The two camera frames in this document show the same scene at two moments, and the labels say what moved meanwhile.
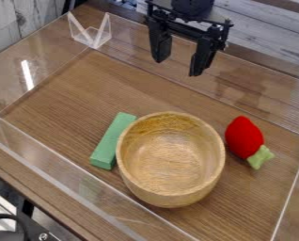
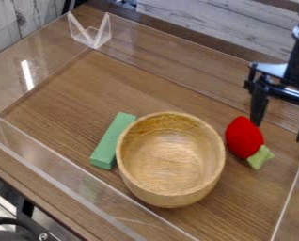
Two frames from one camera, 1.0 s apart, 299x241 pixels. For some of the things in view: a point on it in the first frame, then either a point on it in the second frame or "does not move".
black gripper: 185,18 to 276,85
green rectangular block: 103,156 does not move
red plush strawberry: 246,138 does not move
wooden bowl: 170,154 does not move
